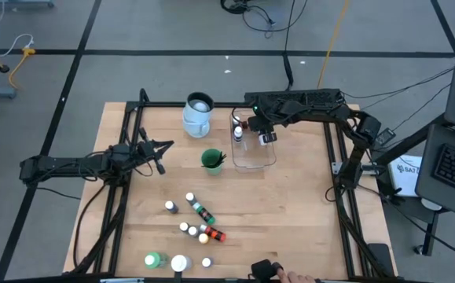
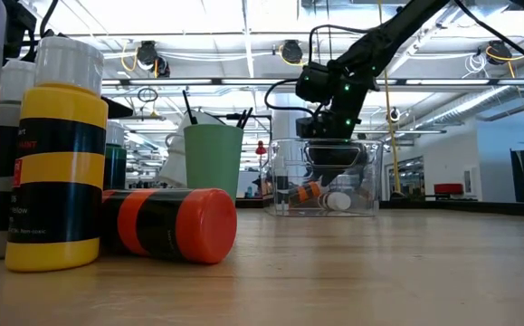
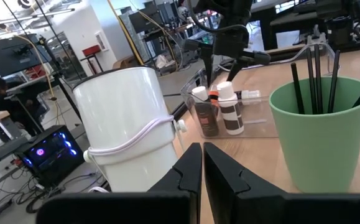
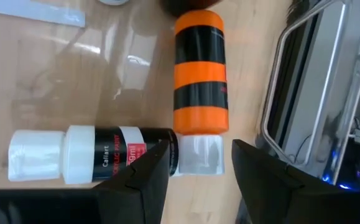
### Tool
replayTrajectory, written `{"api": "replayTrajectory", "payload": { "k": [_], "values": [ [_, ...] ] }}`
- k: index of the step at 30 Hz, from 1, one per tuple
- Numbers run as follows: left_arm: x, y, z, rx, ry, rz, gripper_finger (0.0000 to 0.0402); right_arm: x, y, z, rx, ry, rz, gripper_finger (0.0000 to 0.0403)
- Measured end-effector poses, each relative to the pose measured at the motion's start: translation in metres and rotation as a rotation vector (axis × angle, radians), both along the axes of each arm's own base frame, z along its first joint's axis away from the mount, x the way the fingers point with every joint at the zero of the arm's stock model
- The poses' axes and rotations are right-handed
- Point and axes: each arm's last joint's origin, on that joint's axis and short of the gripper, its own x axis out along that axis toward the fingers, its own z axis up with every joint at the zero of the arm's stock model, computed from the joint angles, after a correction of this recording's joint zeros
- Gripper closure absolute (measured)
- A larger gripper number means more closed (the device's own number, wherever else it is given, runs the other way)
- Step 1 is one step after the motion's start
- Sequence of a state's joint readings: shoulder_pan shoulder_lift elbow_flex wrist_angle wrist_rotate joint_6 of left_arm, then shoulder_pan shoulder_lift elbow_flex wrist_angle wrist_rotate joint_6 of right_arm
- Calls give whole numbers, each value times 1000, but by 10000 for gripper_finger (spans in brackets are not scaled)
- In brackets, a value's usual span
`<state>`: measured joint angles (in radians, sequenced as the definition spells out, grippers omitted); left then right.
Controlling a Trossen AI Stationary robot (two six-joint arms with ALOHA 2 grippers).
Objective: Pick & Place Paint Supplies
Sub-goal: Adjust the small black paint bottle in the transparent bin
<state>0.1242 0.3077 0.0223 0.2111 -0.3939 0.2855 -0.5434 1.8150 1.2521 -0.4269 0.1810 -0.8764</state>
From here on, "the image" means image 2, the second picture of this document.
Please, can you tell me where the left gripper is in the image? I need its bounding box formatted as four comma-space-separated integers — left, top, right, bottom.
2, 0, 135, 120

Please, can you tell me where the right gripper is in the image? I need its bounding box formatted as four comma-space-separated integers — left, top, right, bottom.
296, 110, 368, 194

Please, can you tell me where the orange paint bottle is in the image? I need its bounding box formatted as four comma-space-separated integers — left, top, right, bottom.
288, 180, 353, 213

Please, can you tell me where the clear plastic bin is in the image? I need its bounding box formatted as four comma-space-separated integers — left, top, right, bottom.
264, 137, 386, 218

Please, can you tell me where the paint brush gold ferrule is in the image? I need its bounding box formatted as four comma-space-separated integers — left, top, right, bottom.
181, 89, 198, 126

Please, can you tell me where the red paint bottle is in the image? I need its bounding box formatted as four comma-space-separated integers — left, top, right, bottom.
100, 187, 239, 266

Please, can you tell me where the dark green paint bottle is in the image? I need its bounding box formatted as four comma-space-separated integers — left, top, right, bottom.
102, 120, 129, 191

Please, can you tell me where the yellow paint bottle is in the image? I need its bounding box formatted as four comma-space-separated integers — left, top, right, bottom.
4, 35, 110, 273

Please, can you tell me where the grey paint bottle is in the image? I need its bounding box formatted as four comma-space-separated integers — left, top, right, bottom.
0, 58, 37, 260

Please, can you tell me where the white mug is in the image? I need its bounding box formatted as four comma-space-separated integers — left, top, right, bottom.
158, 110, 227, 189

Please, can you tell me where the green plastic cup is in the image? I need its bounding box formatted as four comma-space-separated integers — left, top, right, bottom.
183, 123, 245, 205

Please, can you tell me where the red cabinet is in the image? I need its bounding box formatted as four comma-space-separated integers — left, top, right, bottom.
433, 182, 465, 197

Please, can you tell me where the hanging cable ring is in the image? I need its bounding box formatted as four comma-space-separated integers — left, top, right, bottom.
136, 86, 160, 120

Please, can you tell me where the yellow hanging cable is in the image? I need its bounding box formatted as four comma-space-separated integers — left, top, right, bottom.
380, 67, 404, 198

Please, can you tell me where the black aluminium table frame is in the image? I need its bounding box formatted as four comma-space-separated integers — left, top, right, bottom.
235, 195, 524, 219

